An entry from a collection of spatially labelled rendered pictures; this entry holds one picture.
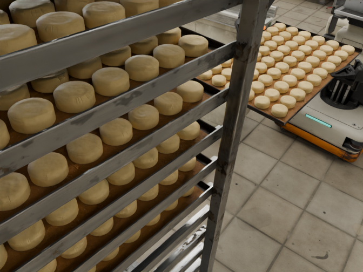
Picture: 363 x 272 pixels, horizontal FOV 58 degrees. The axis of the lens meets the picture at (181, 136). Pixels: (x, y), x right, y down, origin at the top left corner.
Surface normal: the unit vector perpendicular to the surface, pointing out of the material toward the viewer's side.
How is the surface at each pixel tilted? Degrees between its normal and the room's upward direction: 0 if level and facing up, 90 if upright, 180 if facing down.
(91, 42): 90
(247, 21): 90
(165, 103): 0
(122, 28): 90
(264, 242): 0
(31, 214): 90
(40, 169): 0
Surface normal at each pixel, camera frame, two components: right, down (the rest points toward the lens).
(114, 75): 0.04, -0.77
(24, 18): -0.07, 0.64
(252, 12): -0.69, 0.44
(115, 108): 0.73, 0.47
